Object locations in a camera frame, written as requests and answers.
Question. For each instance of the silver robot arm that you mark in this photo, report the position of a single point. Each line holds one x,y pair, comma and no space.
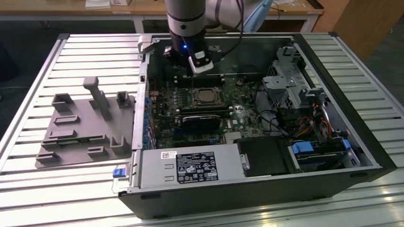
185,16

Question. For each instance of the metal CPU socket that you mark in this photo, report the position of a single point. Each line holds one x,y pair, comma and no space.
193,104

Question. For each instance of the black drive bay cover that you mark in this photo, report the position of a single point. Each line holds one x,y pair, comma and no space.
265,156

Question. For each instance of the black graphics card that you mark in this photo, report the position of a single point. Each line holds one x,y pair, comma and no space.
202,123

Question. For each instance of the white box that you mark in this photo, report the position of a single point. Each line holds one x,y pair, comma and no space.
98,4
121,2

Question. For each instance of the green motherboard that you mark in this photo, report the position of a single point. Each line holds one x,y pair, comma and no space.
246,118

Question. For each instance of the metal drive cage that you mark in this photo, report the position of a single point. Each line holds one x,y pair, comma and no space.
285,82

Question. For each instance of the small silver heatsink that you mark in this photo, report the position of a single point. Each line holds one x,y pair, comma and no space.
233,137

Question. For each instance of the grey plastic parts rack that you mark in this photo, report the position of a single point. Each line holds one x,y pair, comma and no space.
82,132

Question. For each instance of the wooden desk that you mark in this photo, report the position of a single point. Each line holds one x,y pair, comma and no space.
47,9

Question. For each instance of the grey power supply unit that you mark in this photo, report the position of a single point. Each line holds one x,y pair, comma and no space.
158,165

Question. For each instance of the blue case latch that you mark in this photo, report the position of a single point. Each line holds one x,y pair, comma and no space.
118,172

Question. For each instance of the blue disk carrier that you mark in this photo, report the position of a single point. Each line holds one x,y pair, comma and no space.
302,148

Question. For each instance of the wooden cabinet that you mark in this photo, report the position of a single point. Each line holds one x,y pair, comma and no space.
370,23

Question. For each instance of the black open PC case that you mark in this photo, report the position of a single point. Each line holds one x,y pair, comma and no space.
221,203

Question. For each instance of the blue plastic tab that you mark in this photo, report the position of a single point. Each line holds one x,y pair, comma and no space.
347,144

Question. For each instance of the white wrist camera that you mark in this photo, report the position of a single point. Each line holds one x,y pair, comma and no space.
202,63

